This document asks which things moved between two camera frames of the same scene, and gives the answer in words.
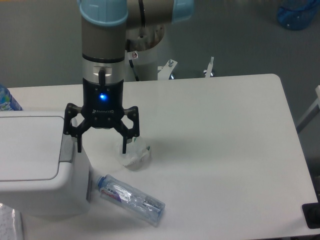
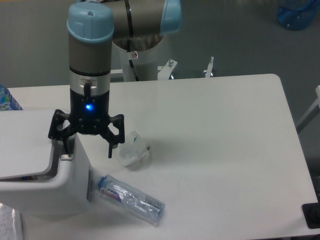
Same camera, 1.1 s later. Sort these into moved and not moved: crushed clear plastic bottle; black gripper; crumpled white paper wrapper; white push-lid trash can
Moved: black gripper
Not moved: crushed clear plastic bottle; white push-lid trash can; crumpled white paper wrapper
